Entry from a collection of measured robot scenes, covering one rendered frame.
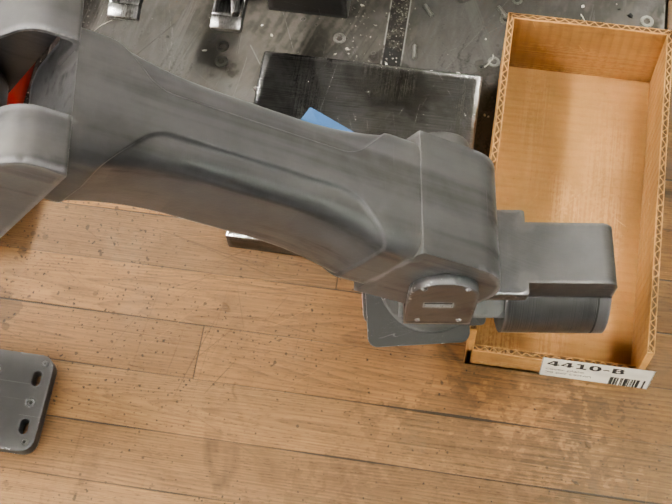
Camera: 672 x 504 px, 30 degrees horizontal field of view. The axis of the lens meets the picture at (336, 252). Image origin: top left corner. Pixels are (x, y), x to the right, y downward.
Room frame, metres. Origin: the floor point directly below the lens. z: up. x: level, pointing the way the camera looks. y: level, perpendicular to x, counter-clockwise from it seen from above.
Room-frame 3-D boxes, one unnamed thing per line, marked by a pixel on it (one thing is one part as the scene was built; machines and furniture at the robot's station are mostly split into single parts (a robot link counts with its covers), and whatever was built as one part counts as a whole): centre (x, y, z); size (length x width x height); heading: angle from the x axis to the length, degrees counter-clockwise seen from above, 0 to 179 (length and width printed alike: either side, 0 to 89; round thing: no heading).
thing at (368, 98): (0.44, -0.02, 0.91); 0.17 x 0.16 x 0.02; 76
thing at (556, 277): (0.27, -0.09, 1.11); 0.12 x 0.09 x 0.12; 85
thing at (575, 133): (0.39, -0.17, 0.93); 0.25 x 0.13 x 0.08; 166
